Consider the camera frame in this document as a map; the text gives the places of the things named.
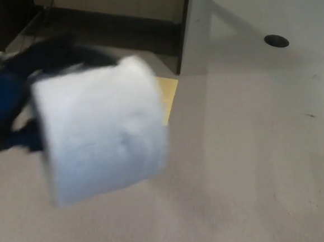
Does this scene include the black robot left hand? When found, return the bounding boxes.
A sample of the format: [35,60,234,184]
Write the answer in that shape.
[0,29,122,177]

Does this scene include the white toilet paper roll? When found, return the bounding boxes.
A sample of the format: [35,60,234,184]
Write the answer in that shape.
[21,46,176,216]

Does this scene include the dark wooden desk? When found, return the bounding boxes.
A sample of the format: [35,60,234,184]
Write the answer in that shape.
[0,0,214,78]

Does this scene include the yellow paper sheet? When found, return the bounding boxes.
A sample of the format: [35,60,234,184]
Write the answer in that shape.
[152,77,179,127]

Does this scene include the black round floor disc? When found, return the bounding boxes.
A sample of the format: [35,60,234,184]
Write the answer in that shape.
[264,34,290,49]

